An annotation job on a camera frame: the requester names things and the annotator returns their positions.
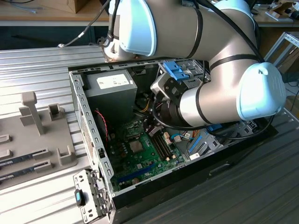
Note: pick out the aluminium profile frame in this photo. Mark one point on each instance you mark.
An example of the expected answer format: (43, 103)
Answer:
(290, 39)

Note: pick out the green motherboard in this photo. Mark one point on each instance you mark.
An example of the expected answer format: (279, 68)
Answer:
(144, 163)

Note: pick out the cardboard box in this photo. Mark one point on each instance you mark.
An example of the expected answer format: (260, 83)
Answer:
(77, 4)

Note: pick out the black RAM slot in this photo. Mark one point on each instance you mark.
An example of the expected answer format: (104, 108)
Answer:
(167, 145)
(161, 148)

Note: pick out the black PC case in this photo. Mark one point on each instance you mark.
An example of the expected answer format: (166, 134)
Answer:
(198, 191)

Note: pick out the black latch blue inlay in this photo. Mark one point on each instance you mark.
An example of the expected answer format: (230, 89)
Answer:
(79, 198)

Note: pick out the metal drive cage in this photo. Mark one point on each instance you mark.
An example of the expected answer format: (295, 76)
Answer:
(195, 70)

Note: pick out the blue disk carrier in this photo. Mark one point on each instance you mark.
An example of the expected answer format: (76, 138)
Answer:
(213, 128)

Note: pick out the grey power supply unit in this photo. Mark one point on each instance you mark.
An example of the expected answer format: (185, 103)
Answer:
(109, 102)

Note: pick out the wooden desk white legs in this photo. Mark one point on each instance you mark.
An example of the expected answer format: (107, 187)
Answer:
(275, 22)

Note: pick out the blue plastic rail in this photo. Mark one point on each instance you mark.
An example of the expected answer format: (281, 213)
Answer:
(195, 144)

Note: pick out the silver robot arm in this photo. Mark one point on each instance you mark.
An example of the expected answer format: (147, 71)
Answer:
(210, 35)

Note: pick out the white power supply label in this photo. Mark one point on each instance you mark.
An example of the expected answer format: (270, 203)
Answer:
(112, 81)

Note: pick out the blue expansion slot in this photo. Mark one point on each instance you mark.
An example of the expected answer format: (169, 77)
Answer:
(137, 172)

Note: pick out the metal slot bracket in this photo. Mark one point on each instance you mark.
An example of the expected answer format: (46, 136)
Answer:
(81, 179)

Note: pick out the dark RAM stick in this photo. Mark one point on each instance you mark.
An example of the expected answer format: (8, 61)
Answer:
(16, 160)
(16, 173)

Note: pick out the grey parts rack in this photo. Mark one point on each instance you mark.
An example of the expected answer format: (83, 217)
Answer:
(35, 140)

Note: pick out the black case fan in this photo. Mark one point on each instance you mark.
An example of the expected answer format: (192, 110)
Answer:
(100, 126)

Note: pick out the folded cardboard piece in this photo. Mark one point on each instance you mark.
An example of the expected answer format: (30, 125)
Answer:
(280, 9)

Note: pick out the flat brown cardboard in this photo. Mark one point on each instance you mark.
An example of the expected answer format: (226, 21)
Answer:
(290, 60)

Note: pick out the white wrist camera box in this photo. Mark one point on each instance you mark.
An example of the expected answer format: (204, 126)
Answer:
(157, 84)

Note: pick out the perforated metal disk bay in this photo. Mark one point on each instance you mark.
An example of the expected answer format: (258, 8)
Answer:
(210, 144)

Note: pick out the brown floor box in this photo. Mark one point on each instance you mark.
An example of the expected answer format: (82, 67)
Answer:
(293, 102)

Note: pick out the CPU socket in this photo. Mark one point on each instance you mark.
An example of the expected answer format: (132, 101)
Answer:
(133, 131)

